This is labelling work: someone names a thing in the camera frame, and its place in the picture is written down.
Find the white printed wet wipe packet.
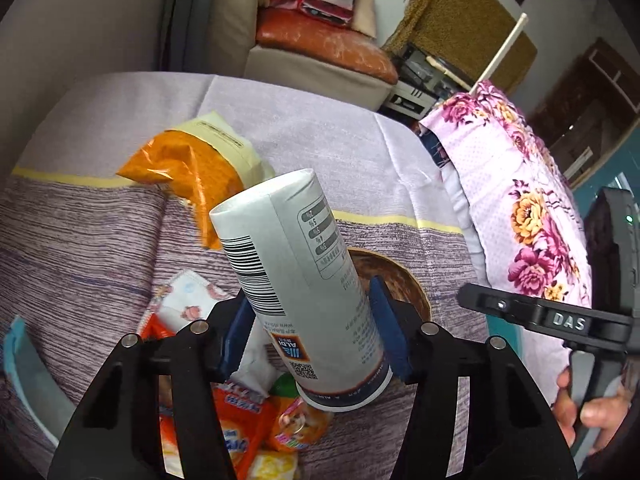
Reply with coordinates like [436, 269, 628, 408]
[144, 269, 279, 397]

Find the light blue wrapper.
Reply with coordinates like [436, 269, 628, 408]
[2, 314, 77, 449]

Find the striped purple bedsheet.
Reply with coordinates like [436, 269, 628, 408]
[0, 71, 492, 480]

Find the orange seat cushion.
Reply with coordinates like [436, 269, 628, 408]
[255, 7, 400, 87]

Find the red orange small packet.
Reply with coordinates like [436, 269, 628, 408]
[159, 382, 274, 479]

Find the dark wooden cabinet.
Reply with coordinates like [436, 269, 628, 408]
[527, 37, 640, 192]

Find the yellow and white wrapper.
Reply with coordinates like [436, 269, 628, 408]
[249, 451, 302, 480]

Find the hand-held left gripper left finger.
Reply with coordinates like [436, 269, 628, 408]
[47, 290, 257, 480]

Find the person's right hand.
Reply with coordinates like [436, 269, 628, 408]
[552, 367, 633, 454]

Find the cream sofa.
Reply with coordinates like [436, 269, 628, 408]
[207, 0, 399, 112]

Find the orange and cream snack packet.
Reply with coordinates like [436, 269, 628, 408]
[116, 112, 277, 252]

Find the white pole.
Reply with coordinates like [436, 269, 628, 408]
[469, 12, 530, 97]

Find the black stereo equipment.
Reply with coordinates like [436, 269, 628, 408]
[379, 42, 472, 122]

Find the grey curtain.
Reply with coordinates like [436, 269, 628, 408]
[160, 0, 227, 77]

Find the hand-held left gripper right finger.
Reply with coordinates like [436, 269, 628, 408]
[369, 276, 578, 480]

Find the leopard print cloth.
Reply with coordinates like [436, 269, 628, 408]
[382, 0, 539, 97]

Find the pink floral quilt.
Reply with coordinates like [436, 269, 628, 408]
[417, 80, 594, 407]

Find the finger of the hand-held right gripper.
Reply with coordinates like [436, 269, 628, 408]
[457, 282, 543, 328]

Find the white cylindrical paper can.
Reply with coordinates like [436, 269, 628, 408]
[209, 169, 394, 414]

